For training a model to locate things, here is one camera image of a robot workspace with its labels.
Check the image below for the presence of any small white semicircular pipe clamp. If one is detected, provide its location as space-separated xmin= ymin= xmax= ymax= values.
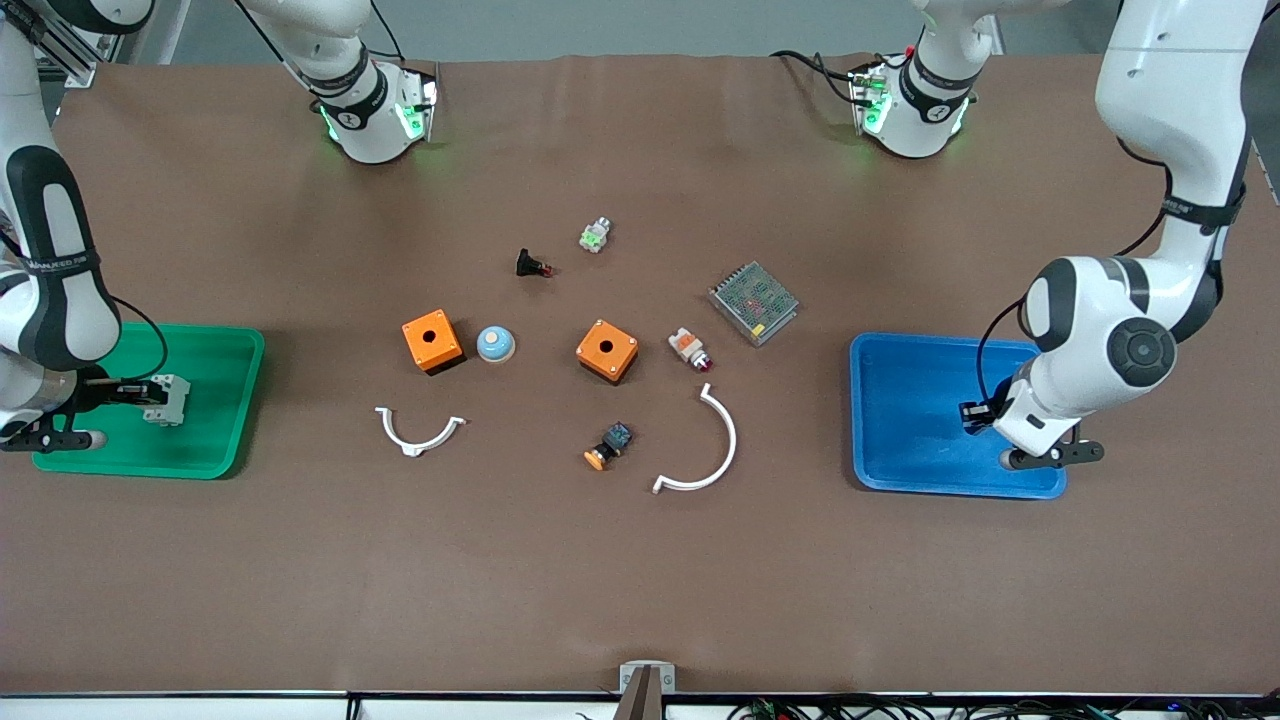
xmin=375 ymin=406 xmax=467 ymax=458

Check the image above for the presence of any metal mesh power supply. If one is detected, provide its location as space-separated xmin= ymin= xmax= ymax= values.
xmin=708 ymin=261 xmax=800 ymax=348

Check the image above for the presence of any brown table cover mat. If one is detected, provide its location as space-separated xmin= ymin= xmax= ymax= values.
xmin=0 ymin=55 xmax=1280 ymax=696

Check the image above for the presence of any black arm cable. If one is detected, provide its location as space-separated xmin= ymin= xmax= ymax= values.
xmin=108 ymin=293 xmax=171 ymax=386
xmin=975 ymin=297 xmax=1031 ymax=411

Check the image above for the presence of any green plastic tray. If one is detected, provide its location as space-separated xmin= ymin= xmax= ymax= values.
xmin=32 ymin=323 xmax=266 ymax=481

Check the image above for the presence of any white circuit breaker red switch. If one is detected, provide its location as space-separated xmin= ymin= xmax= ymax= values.
xmin=143 ymin=374 xmax=192 ymax=428

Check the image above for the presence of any large white semicircular pipe clamp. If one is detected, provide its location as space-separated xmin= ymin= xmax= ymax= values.
xmin=652 ymin=383 xmax=739 ymax=495

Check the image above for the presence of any black cable bundle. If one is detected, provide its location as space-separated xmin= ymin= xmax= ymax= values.
xmin=725 ymin=693 xmax=1280 ymax=720

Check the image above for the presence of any grey metal table bracket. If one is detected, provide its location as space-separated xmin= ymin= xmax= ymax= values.
xmin=619 ymin=660 xmax=677 ymax=720

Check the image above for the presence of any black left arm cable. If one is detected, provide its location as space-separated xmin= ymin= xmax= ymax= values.
xmin=975 ymin=297 xmax=1031 ymax=411

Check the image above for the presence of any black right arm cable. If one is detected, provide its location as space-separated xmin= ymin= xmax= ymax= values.
xmin=108 ymin=293 xmax=171 ymax=386

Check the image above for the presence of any red indicator light orange white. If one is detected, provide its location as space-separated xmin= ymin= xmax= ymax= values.
xmin=668 ymin=327 xmax=714 ymax=373

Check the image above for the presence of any blue plastic tray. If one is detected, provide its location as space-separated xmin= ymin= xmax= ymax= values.
xmin=849 ymin=332 xmax=1068 ymax=500

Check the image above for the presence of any yellow mushroom push button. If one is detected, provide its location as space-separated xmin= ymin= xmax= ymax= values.
xmin=584 ymin=421 xmax=634 ymax=472

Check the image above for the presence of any orange button enclosure box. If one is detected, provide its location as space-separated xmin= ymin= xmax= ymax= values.
xmin=576 ymin=319 xmax=640 ymax=385
xmin=402 ymin=309 xmax=466 ymax=376

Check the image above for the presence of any aluminium frame profile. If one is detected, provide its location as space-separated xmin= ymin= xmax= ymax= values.
xmin=20 ymin=0 xmax=111 ymax=89

